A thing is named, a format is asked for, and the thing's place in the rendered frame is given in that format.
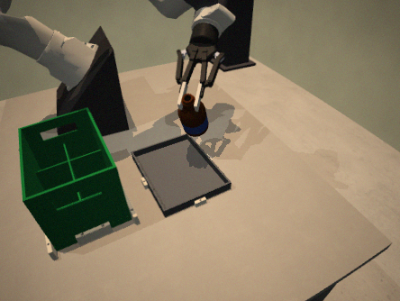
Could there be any brown bottle with blue label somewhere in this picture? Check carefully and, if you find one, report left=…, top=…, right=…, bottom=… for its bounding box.
left=177, top=94, right=208, bottom=137

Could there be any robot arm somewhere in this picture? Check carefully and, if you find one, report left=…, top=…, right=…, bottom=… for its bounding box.
left=0, top=0, right=235, bottom=91

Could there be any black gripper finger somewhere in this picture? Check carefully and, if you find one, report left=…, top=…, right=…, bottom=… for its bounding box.
left=194, top=47, right=224, bottom=112
left=176, top=46, right=198, bottom=110

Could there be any dark green divided crate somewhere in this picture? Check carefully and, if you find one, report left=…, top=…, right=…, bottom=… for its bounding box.
left=18, top=107, right=132, bottom=251

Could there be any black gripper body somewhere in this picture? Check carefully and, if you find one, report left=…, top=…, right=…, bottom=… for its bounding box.
left=186, top=23, right=219, bottom=64

